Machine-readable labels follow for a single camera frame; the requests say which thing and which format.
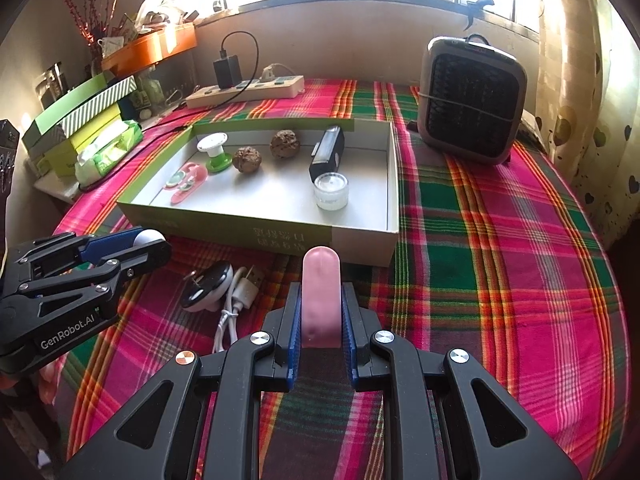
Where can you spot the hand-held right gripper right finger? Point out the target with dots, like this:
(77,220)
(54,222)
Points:
(348,330)

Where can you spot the black power adapter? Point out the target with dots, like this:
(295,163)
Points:
(227,72)

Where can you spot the white cream jar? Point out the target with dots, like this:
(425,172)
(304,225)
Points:
(331,195)

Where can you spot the plaid blanket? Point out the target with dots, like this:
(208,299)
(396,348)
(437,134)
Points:
(500,260)

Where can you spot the beige power strip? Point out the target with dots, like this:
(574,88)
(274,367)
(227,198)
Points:
(260,91)

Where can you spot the white plug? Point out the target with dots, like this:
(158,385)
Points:
(270,72)

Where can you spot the white mug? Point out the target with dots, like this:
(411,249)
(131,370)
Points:
(110,47)

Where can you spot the white ball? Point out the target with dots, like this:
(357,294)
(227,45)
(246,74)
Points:
(150,236)

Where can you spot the orange plastic tray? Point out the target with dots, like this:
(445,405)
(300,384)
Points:
(150,47)

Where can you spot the green cardboard box tray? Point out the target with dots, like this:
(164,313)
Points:
(295,205)

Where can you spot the black rectangular device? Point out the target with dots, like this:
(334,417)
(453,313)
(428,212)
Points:
(327,155)

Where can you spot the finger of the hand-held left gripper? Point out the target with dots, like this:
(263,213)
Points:
(110,245)
(150,260)

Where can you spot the green white spool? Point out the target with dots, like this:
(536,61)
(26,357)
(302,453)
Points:
(212,142)

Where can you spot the long pink case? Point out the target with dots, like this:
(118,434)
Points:
(322,290)

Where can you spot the patterned curtain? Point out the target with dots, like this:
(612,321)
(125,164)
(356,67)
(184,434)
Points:
(575,110)

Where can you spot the small pink plastic item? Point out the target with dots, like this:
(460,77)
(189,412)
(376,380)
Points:
(197,172)

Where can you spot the clear plastic bag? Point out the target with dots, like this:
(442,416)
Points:
(160,2)

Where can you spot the striped gift box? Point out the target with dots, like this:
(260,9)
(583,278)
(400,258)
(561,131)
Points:
(100,100)

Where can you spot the green wet wipes packet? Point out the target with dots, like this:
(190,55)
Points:
(107,150)

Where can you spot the grey electric heater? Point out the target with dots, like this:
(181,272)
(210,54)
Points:
(470,105)

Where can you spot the green flat box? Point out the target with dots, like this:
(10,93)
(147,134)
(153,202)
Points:
(55,110)

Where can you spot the brown walnut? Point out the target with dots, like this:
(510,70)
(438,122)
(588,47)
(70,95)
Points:
(285,144)
(247,160)

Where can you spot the red berry branches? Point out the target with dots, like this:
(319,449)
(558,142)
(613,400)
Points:
(90,25)

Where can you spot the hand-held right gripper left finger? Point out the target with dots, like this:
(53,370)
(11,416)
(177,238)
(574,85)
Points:
(295,330)

